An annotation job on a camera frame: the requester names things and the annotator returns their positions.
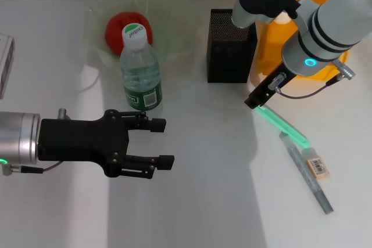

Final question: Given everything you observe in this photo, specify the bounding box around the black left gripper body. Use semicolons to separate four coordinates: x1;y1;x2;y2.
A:
37;109;131;179

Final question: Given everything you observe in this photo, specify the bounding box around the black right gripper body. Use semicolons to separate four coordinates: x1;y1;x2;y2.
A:
252;66;298;103

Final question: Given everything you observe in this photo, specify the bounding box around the clear water bottle green label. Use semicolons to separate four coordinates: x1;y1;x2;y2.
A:
119;23;163;112

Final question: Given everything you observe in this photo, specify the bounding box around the black mesh pen holder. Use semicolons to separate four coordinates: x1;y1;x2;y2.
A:
206;8;259;84

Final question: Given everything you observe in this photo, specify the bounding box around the eraser with barcode sleeve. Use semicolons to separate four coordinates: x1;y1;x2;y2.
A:
301;148;331;179

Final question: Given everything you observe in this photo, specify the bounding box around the grey glitter pen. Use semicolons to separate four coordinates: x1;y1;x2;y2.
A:
278;131;334;215

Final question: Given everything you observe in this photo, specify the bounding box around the red-orange knitted orange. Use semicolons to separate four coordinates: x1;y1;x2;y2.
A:
104;12;153;56

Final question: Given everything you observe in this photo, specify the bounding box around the green glass fruit plate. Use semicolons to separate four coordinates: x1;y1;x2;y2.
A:
83;0;204;71

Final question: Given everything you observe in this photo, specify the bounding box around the yellow plastic storage bin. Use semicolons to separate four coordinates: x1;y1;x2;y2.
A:
254;0;354;81

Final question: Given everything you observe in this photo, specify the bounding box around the left arm gripper cable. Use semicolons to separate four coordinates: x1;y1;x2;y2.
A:
0;107;71;177

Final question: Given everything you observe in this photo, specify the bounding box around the arm gripper cable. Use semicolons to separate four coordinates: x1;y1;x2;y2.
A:
0;107;71;177
267;58;357;100

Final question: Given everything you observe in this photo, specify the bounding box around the right arm gripper cable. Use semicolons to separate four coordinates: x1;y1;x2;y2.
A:
267;58;357;100

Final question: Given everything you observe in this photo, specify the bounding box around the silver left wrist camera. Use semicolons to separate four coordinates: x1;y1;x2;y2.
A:
0;33;16;100

